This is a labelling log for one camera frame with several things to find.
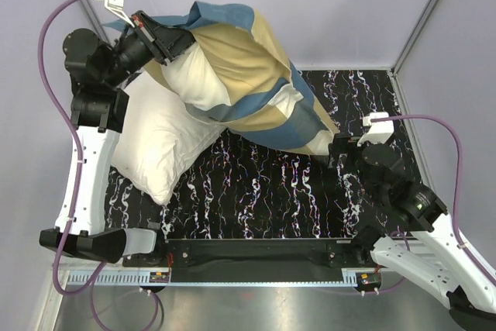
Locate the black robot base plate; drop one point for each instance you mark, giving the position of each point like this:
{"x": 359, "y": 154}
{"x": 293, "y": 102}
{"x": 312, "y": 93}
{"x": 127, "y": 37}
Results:
{"x": 314, "y": 263}

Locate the white slotted cable duct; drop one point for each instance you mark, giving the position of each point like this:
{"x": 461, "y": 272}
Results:
{"x": 121, "y": 278}

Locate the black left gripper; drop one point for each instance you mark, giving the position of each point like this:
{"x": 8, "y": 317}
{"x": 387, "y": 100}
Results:
{"x": 163, "y": 43}

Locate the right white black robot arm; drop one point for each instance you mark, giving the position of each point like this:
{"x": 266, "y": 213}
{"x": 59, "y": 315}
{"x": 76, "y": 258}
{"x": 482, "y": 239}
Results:
{"x": 464, "y": 281}

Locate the aluminium frame post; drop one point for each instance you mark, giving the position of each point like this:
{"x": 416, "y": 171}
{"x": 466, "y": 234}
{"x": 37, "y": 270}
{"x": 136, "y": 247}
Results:
{"x": 421, "y": 23}
{"x": 83, "y": 1}

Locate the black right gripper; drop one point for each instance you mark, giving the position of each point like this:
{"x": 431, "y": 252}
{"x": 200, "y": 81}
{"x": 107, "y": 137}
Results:
{"x": 342, "y": 143}

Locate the aluminium frame post left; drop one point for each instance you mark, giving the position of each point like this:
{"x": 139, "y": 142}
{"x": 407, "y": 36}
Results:
{"x": 83, "y": 1}

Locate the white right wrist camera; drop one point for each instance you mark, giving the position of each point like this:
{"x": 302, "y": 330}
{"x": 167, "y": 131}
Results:
{"x": 379, "y": 129}

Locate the blue beige patchwork pillowcase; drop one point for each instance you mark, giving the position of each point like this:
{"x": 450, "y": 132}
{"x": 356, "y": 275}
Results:
{"x": 271, "y": 103}

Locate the aluminium frame post right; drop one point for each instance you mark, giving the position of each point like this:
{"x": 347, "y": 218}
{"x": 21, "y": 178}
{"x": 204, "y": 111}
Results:
{"x": 421, "y": 23}

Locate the plain white pillow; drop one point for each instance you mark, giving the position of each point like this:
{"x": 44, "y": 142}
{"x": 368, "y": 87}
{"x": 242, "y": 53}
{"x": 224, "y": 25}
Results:
{"x": 160, "y": 140}

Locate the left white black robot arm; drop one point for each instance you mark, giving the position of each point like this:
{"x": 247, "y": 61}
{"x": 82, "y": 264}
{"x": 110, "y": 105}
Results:
{"x": 98, "y": 110}

